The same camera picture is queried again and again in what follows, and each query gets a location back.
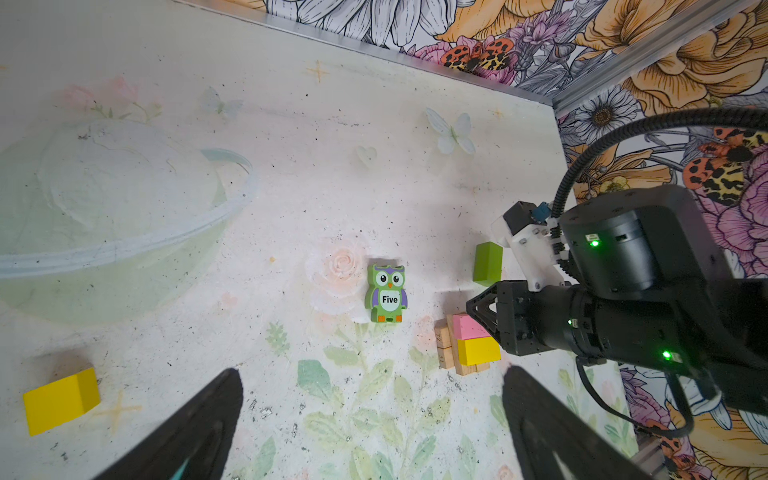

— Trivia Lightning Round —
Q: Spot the yellow small cube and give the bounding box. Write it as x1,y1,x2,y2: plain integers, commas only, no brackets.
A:
23,368,101,436

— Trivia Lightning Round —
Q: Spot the green wood block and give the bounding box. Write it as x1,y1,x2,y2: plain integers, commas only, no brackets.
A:
472,242,504,287

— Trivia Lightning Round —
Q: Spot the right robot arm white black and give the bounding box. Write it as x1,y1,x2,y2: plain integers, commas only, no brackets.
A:
466,185,767,415

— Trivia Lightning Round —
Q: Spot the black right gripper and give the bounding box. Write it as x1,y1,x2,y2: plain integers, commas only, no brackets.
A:
466,281,591,356

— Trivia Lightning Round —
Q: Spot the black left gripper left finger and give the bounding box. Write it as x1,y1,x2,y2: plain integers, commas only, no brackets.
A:
97,368,243,479

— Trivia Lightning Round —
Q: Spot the green owl number toy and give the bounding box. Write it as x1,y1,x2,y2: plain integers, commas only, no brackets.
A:
365,264,408,323

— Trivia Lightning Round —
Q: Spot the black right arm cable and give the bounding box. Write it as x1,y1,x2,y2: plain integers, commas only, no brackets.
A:
550,107,768,220

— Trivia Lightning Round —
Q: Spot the yellow long wood block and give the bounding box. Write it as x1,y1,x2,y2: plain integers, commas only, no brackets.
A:
458,336,501,366

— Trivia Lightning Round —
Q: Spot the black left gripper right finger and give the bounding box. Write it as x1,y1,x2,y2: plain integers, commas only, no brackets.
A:
502,366,649,479

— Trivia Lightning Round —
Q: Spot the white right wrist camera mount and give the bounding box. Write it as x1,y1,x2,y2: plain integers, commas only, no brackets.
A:
491,201,566,292

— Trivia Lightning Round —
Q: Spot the pink wood block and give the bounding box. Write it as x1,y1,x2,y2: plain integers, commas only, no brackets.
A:
449,313,490,340

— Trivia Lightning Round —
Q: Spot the natural wood block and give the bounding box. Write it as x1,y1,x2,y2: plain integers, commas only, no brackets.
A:
444,315,490,376
434,321,455,370

